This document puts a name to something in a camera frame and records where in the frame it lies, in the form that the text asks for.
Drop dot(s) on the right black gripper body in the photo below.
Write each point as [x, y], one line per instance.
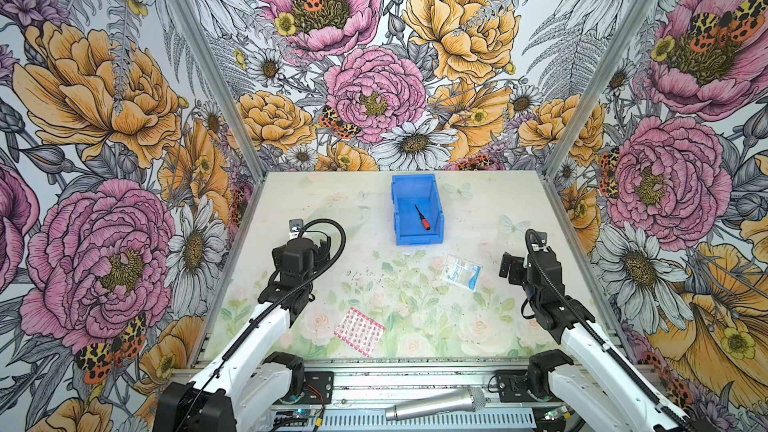
[518, 276]

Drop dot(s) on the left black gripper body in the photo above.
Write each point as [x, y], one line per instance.
[320, 260]

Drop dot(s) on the red black screwdriver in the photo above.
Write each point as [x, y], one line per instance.
[423, 220]

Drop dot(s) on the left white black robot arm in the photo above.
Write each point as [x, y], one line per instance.
[235, 391]

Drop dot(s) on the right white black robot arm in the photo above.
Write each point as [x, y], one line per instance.
[587, 371]

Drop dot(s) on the blue plastic bin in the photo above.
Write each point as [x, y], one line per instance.
[421, 190]

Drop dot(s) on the clear plastic packet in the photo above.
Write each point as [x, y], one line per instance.
[460, 272]

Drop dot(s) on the pink patterned sheet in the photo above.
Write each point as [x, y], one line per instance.
[359, 332]

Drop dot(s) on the silver microphone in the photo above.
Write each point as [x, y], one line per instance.
[469, 399]

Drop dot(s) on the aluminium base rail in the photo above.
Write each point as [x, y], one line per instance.
[350, 395]

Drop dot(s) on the left metal corner post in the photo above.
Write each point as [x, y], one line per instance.
[194, 33]

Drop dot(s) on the metal corner frame post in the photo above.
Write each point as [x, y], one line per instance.
[625, 30]

